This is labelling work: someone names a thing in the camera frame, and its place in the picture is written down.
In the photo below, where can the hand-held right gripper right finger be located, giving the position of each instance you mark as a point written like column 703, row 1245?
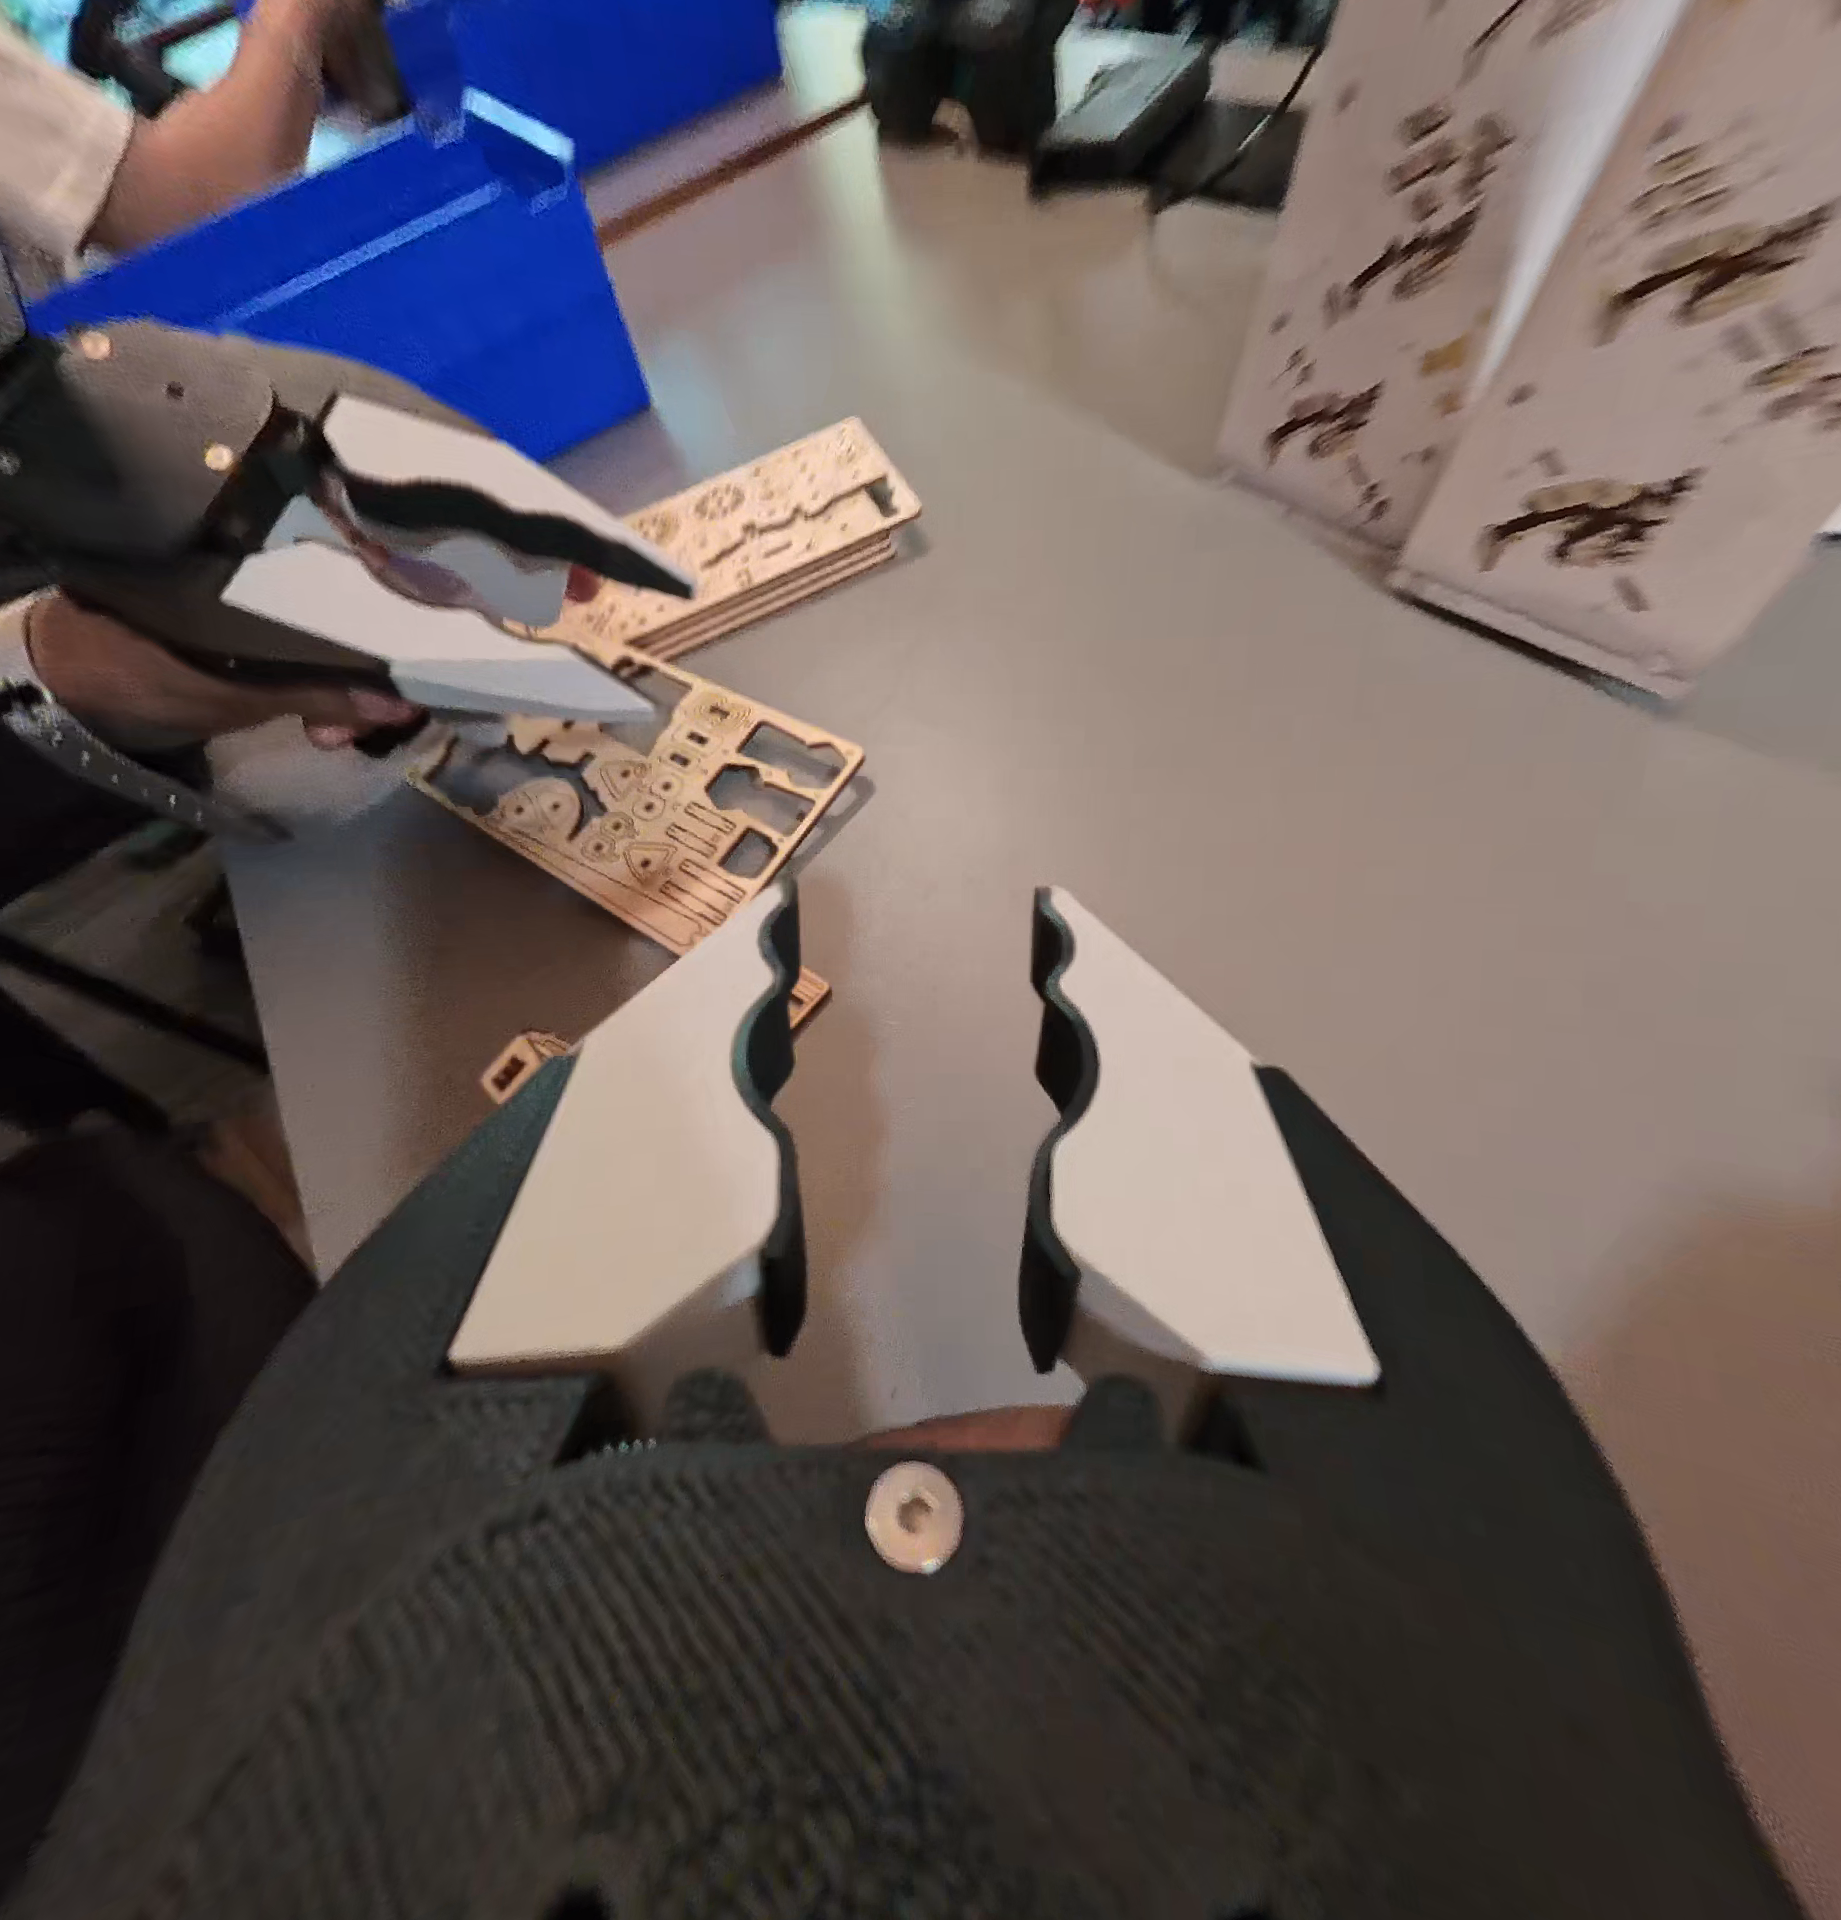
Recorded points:
column 1190, row 1200

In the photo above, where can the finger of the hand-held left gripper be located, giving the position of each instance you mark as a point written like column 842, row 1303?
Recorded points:
column 456, row 456
column 486, row 666

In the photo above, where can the cut-out wooden puzzle sheet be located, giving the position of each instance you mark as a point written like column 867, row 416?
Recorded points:
column 666, row 841

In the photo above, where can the folded assembly instruction sheet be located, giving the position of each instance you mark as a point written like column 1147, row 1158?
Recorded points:
column 1536, row 376

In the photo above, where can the grey desk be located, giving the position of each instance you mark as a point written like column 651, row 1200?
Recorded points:
column 1161, row 841

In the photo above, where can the black battery charger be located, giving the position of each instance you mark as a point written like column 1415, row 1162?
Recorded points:
column 1011, row 75
column 905, row 66

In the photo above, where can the person's left hand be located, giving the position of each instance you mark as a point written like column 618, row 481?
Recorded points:
column 126, row 690

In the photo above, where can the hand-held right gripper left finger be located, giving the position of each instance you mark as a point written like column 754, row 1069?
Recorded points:
column 636, row 1200

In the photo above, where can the stack of wooden puzzle sheets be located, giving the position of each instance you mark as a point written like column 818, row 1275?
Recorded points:
column 785, row 526

